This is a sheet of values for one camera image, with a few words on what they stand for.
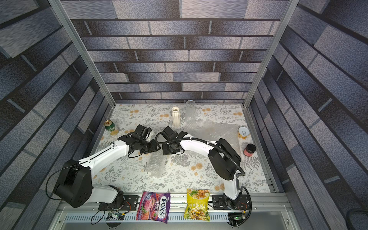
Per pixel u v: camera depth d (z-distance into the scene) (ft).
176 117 3.14
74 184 1.37
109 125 3.06
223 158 1.58
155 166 2.55
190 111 3.76
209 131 3.33
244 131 3.18
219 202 2.39
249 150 2.80
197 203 2.29
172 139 2.24
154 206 2.33
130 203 2.40
